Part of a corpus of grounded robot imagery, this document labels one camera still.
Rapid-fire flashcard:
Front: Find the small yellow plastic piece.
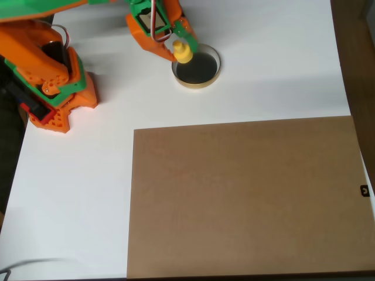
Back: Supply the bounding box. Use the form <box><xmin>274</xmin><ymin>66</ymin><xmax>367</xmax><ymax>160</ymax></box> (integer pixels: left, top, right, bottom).
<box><xmin>172</xmin><ymin>40</ymin><xmax>194</xmax><ymax>64</ymax></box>

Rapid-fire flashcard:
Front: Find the brown fibreboard sheet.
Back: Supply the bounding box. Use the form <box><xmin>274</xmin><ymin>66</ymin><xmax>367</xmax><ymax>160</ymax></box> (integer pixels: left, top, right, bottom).
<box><xmin>126</xmin><ymin>115</ymin><xmax>375</xmax><ymax>280</ymax></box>

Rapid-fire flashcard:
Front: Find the orange robot base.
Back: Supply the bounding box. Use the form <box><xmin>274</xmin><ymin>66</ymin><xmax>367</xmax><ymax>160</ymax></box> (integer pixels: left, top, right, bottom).
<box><xmin>5</xmin><ymin>70</ymin><xmax>99</xmax><ymax>135</ymax></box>

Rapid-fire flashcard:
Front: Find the round dish, dark inside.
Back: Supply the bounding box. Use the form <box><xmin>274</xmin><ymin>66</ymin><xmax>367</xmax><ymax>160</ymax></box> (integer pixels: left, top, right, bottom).
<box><xmin>171</xmin><ymin>43</ymin><xmax>222</xmax><ymax>92</ymax></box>

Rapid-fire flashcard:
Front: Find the red white black servo wire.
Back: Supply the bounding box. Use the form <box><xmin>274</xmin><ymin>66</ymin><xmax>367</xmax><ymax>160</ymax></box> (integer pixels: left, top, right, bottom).
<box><xmin>147</xmin><ymin>0</ymin><xmax>172</xmax><ymax>45</ymax></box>

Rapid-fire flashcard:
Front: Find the grey cable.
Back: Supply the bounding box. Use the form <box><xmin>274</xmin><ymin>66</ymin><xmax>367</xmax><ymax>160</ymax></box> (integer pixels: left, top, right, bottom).
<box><xmin>0</xmin><ymin>257</ymin><xmax>71</xmax><ymax>281</ymax></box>

